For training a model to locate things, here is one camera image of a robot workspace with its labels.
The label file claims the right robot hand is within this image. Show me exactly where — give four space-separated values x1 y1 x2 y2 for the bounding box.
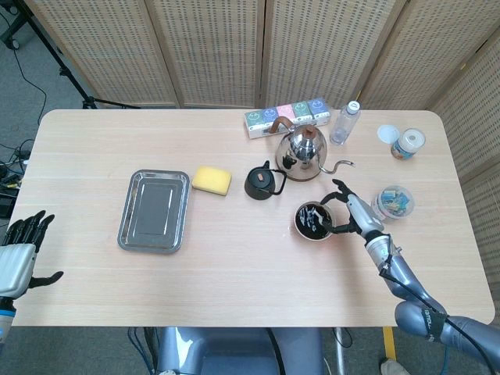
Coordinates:
319 178 386 240

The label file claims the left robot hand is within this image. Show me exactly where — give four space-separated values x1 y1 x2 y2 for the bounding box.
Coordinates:
0 209 65 300

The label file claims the white bowl dark liquid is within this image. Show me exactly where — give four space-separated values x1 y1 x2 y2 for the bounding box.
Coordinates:
293 200 338 241

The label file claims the stainless steel gooseneck kettle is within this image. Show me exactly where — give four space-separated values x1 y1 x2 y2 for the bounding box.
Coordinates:
269 116 357 183

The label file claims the clear jar of colourful packets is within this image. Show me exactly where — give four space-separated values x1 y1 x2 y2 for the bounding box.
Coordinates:
370 185 416 224

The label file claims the open jar with blue label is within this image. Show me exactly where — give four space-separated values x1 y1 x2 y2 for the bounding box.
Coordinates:
390 128 427 162

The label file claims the round white jar lid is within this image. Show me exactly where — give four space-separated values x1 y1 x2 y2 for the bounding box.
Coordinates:
377 124 402 145

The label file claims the clear plastic water bottle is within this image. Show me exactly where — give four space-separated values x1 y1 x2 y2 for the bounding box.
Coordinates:
330 100 362 147

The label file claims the small black teapot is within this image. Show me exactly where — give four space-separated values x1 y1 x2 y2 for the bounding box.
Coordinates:
244 159 288 202

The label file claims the multi-pack tissue box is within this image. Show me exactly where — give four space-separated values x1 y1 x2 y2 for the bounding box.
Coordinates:
245 98 331 140

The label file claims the rectangular stainless steel tray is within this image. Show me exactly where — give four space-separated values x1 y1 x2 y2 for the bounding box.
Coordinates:
116 169 191 255

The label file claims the yellow sponge with green pad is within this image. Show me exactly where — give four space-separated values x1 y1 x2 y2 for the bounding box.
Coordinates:
191 166 234 197

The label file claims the grey-blue robot torso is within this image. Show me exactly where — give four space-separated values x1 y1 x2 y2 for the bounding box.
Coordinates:
158 327 325 375

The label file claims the black tripod stand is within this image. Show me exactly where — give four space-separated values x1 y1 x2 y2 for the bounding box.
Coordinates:
0 0 141 111

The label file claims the wooden woven folding screen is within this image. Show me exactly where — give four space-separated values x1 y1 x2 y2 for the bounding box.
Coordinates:
25 0 500 325

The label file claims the floor cable bundle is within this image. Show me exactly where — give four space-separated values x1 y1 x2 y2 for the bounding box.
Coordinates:
0 138 31 220

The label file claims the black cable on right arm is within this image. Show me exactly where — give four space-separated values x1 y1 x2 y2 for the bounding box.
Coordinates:
380 233 500 375

